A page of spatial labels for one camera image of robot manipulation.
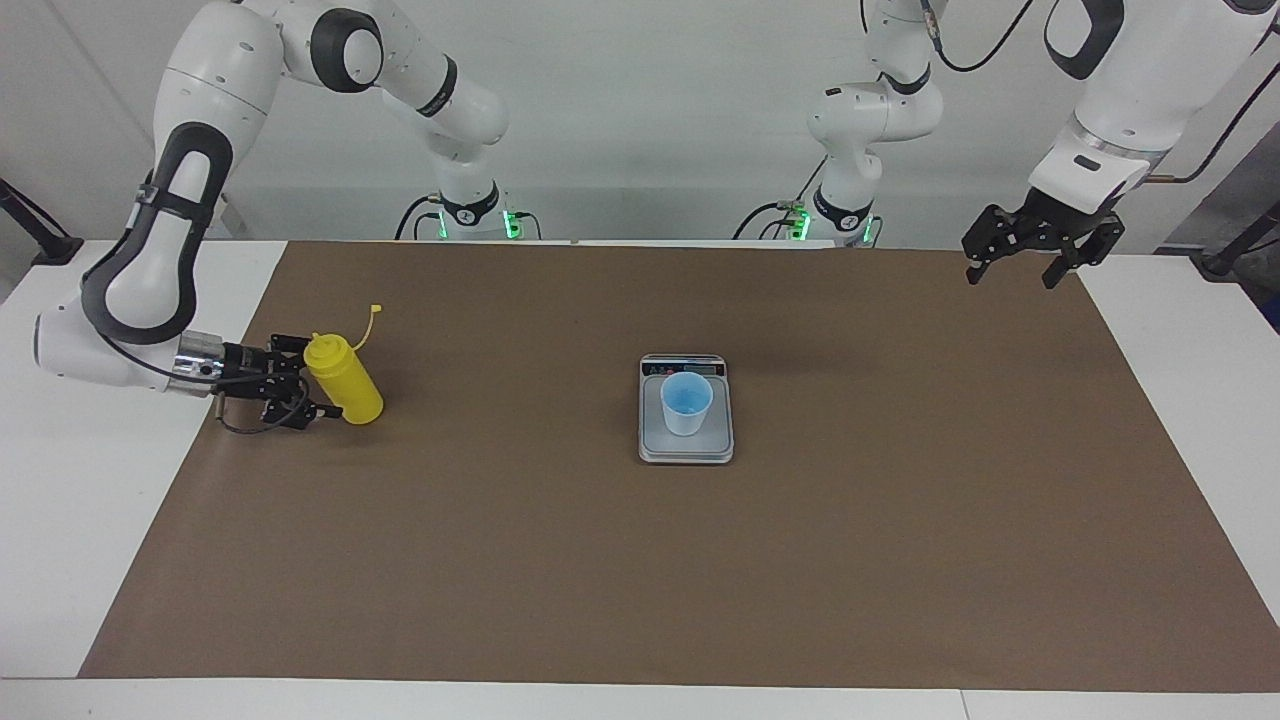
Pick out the black left base cable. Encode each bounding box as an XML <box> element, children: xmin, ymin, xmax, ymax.
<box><xmin>733</xmin><ymin>155</ymin><xmax>831</xmax><ymax>241</ymax></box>

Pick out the silver digital kitchen scale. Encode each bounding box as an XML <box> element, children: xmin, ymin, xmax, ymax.
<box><xmin>638</xmin><ymin>353</ymin><xmax>735</xmax><ymax>465</ymax></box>

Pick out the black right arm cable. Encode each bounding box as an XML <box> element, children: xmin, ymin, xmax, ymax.
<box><xmin>95</xmin><ymin>330</ymin><xmax>313</xmax><ymax>435</ymax></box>

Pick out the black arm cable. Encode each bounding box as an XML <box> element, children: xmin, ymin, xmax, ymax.
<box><xmin>915</xmin><ymin>0</ymin><xmax>1280</xmax><ymax>186</ymax></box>
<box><xmin>95</xmin><ymin>330</ymin><xmax>313</xmax><ymax>435</ymax></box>

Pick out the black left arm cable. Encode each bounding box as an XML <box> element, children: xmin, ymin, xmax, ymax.
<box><xmin>915</xmin><ymin>0</ymin><xmax>1280</xmax><ymax>186</ymax></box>

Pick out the brown table mat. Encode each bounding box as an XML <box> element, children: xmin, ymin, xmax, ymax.
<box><xmin>78</xmin><ymin>240</ymin><xmax>1280</xmax><ymax>693</ymax></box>

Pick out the black right base cable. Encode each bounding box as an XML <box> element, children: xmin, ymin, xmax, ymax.
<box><xmin>395</xmin><ymin>195</ymin><xmax>544</xmax><ymax>241</ymax></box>

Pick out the black base cable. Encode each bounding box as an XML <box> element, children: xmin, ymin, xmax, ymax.
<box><xmin>733</xmin><ymin>155</ymin><xmax>831</xmax><ymax>241</ymax></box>
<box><xmin>395</xmin><ymin>195</ymin><xmax>544</xmax><ymax>241</ymax></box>

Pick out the yellow squeeze bottle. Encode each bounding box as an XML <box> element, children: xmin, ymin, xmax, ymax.
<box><xmin>303</xmin><ymin>304</ymin><xmax>385</xmax><ymax>425</ymax></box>

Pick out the light blue plastic cup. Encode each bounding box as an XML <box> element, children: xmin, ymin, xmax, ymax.
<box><xmin>660</xmin><ymin>372</ymin><xmax>715</xmax><ymax>438</ymax></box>

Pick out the black clamp stand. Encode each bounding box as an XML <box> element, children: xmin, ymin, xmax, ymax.
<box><xmin>0</xmin><ymin>178</ymin><xmax>84</xmax><ymax>266</ymax></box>
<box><xmin>1190</xmin><ymin>200</ymin><xmax>1280</xmax><ymax>279</ymax></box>

